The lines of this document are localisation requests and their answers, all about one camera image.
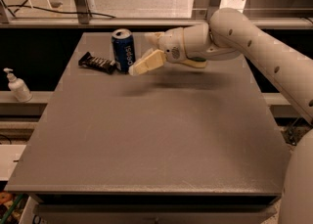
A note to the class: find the blue pepsi can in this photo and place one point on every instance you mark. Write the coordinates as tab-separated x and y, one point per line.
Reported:
123	49

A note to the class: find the green and yellow sponge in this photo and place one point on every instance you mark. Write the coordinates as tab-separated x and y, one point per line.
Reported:
198	63

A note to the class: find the dark rxbar chocolate bar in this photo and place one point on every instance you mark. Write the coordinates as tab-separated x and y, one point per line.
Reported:
97	63

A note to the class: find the white pump soap bottle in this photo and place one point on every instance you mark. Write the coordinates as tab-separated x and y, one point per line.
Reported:
17	86

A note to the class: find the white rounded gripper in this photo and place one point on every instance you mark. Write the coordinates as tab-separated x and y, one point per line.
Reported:
171	45

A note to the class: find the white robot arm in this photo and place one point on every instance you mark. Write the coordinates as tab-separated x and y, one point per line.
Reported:
290	72

